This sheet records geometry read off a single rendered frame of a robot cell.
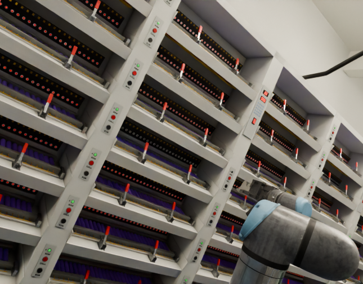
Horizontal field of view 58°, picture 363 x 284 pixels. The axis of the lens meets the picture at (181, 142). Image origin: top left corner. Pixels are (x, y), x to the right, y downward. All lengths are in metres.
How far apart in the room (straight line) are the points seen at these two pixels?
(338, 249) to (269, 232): 0.15
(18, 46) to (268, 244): 0.94
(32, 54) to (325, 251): 1.02
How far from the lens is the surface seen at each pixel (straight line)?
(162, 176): 1.44
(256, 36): 1.74
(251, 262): 0.82
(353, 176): 2.69
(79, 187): 1.29
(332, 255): 0.81
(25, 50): 1.21
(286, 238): 0.79
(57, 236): 1.34
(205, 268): 1.86
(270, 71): 1.81
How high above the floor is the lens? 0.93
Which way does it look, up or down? 7 degrees up
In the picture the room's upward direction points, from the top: 24 degrees clockwise
